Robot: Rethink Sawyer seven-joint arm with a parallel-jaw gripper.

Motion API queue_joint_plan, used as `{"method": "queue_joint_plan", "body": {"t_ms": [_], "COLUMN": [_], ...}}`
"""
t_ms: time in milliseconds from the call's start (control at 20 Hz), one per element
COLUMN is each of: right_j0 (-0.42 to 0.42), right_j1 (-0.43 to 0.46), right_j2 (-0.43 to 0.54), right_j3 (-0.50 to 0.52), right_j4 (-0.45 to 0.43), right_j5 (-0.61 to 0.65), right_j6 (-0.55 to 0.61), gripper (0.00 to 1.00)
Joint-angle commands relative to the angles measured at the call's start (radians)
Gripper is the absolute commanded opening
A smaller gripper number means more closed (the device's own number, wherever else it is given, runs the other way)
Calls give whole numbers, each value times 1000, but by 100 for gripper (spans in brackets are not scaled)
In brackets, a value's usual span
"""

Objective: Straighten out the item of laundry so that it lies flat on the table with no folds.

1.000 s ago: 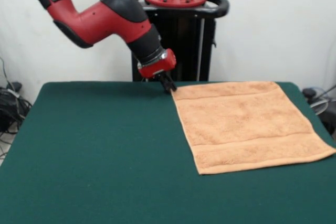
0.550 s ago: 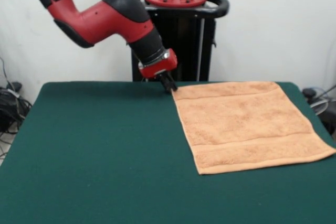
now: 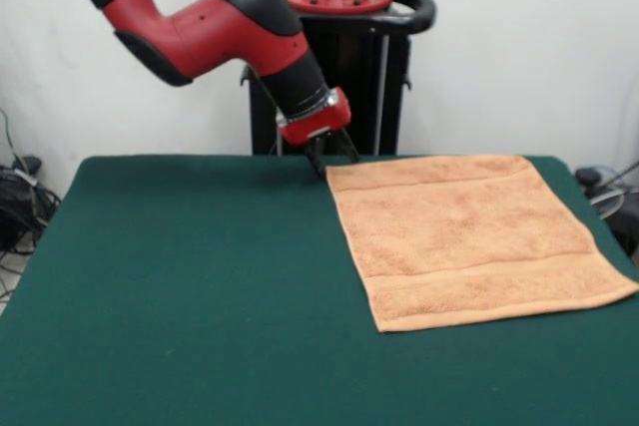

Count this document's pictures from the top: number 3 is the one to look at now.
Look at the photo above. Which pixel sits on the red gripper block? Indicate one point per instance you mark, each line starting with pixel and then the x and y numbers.
pixel 319 122

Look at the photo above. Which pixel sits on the tan terry towel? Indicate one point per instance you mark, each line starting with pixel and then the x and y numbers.
pixel 464 236

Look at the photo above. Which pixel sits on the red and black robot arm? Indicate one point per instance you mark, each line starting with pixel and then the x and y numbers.
pixel 224 32

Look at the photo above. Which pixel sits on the dark green table cloth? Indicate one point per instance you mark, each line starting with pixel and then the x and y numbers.
pixel 199 271

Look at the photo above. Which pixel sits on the black oval puck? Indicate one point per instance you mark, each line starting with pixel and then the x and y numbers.
pixel 588 176

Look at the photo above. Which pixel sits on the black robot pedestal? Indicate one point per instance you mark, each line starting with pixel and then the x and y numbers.
pixel 349 97

